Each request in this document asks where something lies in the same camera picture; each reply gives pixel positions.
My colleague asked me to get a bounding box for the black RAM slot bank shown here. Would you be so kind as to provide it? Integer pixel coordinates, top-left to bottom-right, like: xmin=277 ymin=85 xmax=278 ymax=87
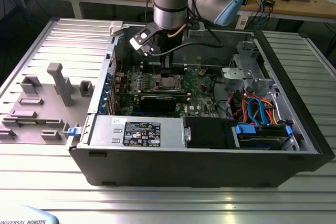
xmin=125 ymin=89 xmax=191 ymax=98
xmin=141 ymin=61 xmax=187 ymax=74

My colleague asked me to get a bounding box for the blue plastic latch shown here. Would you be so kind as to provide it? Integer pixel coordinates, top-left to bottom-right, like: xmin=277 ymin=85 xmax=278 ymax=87
xmin=67 ymin=126 xmax=81 ymax=137

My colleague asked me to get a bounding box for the red wire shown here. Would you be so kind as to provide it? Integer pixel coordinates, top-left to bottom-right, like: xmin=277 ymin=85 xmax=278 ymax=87
xmin=227 ymin=91 xmax=242 ymax=114

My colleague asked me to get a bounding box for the silver metal drive cage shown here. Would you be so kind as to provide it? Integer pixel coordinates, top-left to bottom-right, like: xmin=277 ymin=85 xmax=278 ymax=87
xmin=220 ymin=40 xmax=279 ymax=96

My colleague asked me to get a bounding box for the green RAM stick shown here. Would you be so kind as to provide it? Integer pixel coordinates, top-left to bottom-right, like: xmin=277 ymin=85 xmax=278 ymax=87
xmin=15 ymin=120 xmax=47 ymax=125

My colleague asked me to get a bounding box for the white power adapter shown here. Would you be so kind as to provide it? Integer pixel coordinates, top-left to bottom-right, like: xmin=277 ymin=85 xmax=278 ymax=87
xmin=235 ymin=11 xmax=249 ymax=30

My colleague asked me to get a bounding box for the pale blue teach pendant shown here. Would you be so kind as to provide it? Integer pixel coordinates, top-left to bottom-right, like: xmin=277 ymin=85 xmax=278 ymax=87
xmin=0 ymin=205 xmax=60 ymax=224

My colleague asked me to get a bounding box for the black camera cable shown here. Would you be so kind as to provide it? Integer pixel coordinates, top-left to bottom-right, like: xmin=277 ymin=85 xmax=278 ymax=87
xmin=151 ymin=28 xmax=224 ymax=57

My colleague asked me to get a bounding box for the CPU socket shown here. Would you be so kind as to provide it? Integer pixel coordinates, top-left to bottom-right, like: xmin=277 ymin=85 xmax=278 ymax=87
xmin=154 ymin=73 xmax=184 ymax=91

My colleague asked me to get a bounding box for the grey case release handle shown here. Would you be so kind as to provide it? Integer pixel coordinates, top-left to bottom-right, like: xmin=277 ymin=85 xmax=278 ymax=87
xmin=108 ymin=20 xmax=124 ymax=37

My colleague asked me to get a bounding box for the hard disk in blue carrier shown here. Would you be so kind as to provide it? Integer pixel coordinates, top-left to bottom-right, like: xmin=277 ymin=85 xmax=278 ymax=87
xmin=235 ymin=123 xmax=293 ymax=150

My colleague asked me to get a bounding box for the green motherboard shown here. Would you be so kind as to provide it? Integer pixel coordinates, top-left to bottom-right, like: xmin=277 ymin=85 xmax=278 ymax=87
xmin=117 ymin=63 xmax=220 ymax=117

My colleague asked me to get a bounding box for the black PC case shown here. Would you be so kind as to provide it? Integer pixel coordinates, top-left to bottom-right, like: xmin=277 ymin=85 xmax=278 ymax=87
xmin=68 ymin=22 xmax=336 ymax=188

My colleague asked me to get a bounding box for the orange wire bundle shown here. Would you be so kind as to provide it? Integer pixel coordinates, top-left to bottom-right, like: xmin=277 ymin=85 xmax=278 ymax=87
xmin=241 ymin=94 xmax=278 ymax=125

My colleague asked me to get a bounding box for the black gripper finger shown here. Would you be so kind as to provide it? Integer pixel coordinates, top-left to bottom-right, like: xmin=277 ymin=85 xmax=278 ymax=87
xmin=160 ymin=53 xmax=175 ymax=78

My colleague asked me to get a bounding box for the black graphics card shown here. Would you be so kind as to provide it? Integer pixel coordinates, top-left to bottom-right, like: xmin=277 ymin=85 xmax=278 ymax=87
xmin=140 ymin=94 xmax=177 ymax=112

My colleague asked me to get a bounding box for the silver power supply unit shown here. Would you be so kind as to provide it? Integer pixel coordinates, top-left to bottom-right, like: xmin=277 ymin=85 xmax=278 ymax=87
xmin=88 ymin=115 xmax=186 ymax=148

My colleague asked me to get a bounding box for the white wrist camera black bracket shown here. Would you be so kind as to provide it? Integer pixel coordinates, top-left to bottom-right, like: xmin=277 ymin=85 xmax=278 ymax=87
xmin=129 ymin=22 xmax=162 ymax=57

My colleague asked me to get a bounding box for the blue data wire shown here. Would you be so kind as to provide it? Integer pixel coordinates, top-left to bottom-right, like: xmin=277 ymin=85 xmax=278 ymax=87
xmin=248 ymin=97 xmax=271 ymax=126

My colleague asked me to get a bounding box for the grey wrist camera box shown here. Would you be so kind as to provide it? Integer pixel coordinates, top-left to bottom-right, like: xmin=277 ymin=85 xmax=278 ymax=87
xmin=187 ymin=20 xmax=206 ymax=39

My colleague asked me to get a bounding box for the black drive bay box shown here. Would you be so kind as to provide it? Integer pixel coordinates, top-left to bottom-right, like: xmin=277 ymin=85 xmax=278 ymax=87
xmin=183 ymin=116 xmax=236 ymax=149

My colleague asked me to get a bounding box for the brown hose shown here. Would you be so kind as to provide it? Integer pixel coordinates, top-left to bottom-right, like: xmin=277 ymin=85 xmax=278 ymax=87
xmin=167 ymin=23 xmax=187 ymax=38

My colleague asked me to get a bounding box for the grey parts rack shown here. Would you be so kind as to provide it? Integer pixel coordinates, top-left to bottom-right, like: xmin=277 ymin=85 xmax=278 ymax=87
xmin=0 ymin=62 xmax=95 ymax=146

